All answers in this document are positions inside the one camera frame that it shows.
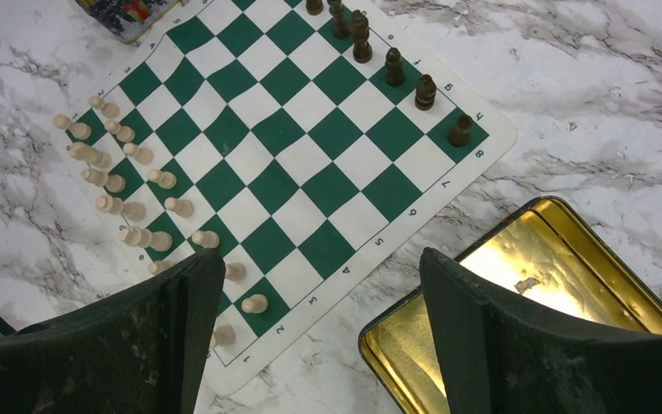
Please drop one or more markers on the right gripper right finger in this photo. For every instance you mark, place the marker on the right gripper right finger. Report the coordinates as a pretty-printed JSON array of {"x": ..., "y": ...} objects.
[{"x": 500, "y": 352}]

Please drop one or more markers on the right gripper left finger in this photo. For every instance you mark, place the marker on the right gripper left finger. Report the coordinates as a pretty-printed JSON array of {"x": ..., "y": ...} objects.
[{"x": 141, "y": 350}]

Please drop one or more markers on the dark brown rook piece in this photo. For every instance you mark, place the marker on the dark brown rook piece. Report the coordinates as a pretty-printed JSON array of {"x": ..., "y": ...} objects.
[{"x": 459, "y": 135}]

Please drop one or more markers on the dark brown king piece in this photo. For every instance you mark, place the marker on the dark brown king piece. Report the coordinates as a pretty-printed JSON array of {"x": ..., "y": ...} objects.
[{"x": 359, "y": 29}]

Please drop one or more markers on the dark brown queen piece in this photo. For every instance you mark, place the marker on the dark brown queen piece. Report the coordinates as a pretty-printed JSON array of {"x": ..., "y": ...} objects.
[{"x": 340, "y": 29}]

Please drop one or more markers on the dark brown chess piece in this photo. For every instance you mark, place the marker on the dark brown chess piece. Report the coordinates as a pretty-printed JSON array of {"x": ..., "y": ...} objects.
[{"x": 314, "y": 7}]

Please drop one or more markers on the light wooden chess pieces row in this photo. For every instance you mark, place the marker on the light wooden chess pieces row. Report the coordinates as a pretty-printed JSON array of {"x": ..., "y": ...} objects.
[{"x": 153, "y": 165}]

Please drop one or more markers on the gold tin with dark pieces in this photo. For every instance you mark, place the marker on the gold tin with dark pieces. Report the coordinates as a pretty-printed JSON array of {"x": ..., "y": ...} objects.
[{"x": 126, "y": 19}]

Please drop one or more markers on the empty gold tin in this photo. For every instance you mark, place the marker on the empty gold tin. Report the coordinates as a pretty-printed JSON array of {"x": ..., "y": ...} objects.
[{"x": 545, "y": 252}]

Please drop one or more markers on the green and white chessboard mat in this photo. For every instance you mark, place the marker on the green and white chessboard mat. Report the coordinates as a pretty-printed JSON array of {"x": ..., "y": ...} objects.
[{"x": 345, "y": 167}]

